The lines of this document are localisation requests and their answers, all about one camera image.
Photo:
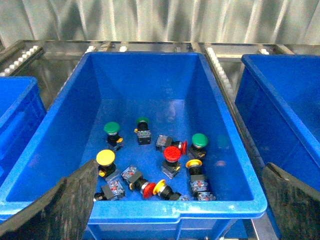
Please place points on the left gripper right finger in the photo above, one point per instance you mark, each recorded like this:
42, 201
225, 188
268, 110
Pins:
294, 204

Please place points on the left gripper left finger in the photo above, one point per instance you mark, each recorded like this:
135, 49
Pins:
62, 213

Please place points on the yellow button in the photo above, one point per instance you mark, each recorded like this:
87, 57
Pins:
197, 180
165, 192
106, 163

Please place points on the red button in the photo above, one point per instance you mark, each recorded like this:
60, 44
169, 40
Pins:
164, 141
171, 165
134, 178

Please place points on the button block front left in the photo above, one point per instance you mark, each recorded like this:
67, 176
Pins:
111, 191

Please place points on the red button lying front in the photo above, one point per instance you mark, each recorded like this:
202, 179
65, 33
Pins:
134, 178

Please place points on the green button upright left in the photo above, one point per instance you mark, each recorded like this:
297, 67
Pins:
113, 139

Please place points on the green button upright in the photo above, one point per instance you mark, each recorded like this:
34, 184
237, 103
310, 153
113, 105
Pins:
113, 139
197, 149

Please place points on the yellow button lying front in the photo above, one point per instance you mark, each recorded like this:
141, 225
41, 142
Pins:
165, 192

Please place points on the blue target bin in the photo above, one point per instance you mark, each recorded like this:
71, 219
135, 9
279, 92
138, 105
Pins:
279, 102

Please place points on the green button lying back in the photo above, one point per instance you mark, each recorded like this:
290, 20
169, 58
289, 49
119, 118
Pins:
142, 131

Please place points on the blue source bin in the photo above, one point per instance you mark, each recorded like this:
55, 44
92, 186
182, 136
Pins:
179, 95

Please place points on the green button upright right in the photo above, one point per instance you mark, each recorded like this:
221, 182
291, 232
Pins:
197, 149

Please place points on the blue bin far left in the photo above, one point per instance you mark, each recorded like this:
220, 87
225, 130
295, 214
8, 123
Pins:
21, 112

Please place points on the red button lying back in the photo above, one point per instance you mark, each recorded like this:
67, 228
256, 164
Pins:
164, 141

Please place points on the metal roller rack frame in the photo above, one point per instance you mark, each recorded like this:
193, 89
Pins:
52, 62

